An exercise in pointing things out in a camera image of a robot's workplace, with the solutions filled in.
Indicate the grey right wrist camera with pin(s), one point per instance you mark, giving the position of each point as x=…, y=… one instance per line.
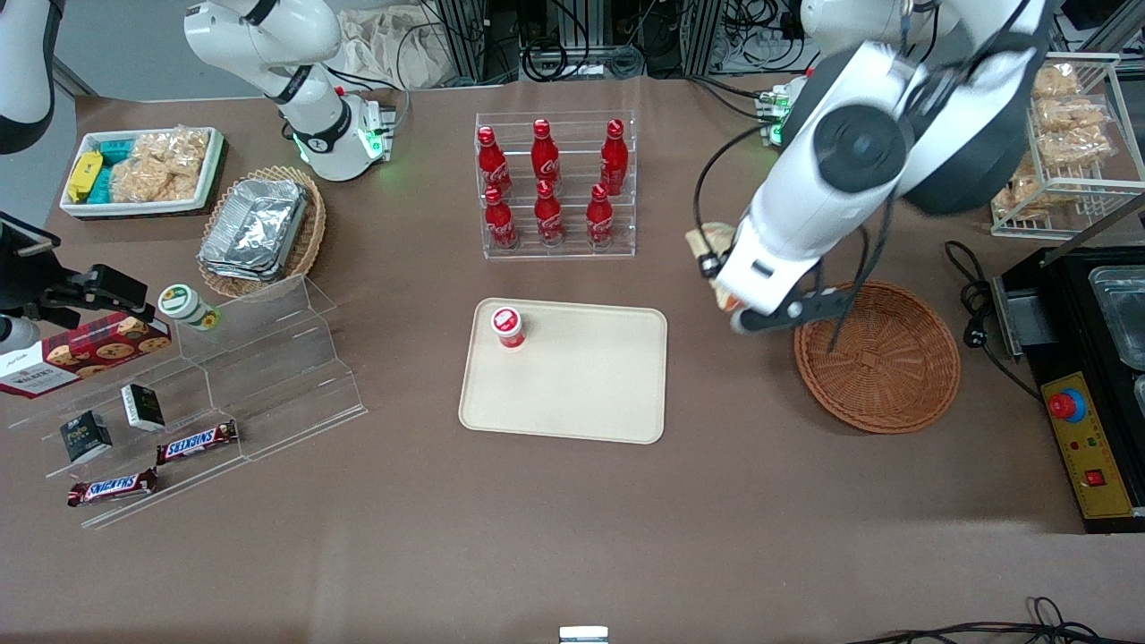
x=16, y=335

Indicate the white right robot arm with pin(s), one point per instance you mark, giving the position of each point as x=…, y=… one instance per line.
x=304, y=107

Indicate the red lidded small cup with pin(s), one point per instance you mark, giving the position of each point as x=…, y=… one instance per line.
x=507, y=326

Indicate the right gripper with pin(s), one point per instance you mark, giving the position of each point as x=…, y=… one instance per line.
x=34, y=279

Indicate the steel pan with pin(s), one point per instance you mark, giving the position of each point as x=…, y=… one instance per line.
x=1123, y=313

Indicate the triangular sandwich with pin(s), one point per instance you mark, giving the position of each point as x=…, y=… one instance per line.
x=713, y=237

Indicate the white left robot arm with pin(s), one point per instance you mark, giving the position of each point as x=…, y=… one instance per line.
x=859, y=143

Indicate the teal snack packet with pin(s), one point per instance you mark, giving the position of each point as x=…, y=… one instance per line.
x=116, y=150
x=102, y=186

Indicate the clear bag of rice crackers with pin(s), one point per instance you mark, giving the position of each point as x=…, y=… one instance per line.
x=161, y=165

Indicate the white rectangular snack bin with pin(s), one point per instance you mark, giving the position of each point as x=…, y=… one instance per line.
x=143, y=207

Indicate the oval tan wicker basket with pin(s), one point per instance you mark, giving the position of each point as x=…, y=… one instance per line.
x=311, y=237

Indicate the crumpled beige cloth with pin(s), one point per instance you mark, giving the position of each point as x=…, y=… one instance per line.
x=394, y=49

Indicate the stacked aluminium foil containers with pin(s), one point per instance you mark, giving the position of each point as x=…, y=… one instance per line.
x=255, y=228

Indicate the clear acrylic stepped display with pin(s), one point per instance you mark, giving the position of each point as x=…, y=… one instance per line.
x=268, y=376

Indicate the red cookie box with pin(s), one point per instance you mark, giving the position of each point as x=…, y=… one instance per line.
x=85, y=353

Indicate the round brown wicker basket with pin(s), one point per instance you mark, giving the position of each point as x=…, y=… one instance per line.
x=894, y=376

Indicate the black appliance with yellow panel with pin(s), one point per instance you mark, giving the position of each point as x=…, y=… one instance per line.
x=1064, y=304

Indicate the clear acrylic bottle rack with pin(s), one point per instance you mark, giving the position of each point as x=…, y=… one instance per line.
x=572, y=250

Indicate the yellow snack packet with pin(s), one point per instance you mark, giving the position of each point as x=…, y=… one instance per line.
x=84, y=176

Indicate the clear bag of fried snacks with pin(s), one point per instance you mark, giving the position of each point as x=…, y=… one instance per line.
x=1078, y=150
x=1072, y=114
x=1024, y=197
x=1057, y=82

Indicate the beige plastic tray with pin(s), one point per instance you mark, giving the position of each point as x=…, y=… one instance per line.
x=581, y=385

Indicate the aluminium frame post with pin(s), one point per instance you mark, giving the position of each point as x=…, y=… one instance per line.
x=465, y=40
x=702, y=36

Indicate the Snickers chocolate bar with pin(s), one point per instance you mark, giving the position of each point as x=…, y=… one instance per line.
x=112, y=487
x=197, y=442

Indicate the red cola bottle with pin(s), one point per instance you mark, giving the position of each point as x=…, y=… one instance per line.
x=499, y=222
x=545, y=154
x=614, y=159
x=548, y=216
x=599, y=219
x=490, y=163

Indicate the small black box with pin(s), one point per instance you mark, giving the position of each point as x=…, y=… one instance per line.
x=143, y=407
x=86, y=436

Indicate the green lidded white jar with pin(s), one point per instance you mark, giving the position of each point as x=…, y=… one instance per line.
x=183, y=306

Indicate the red emergency stop button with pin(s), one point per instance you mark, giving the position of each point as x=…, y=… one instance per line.
x=1064, y=407

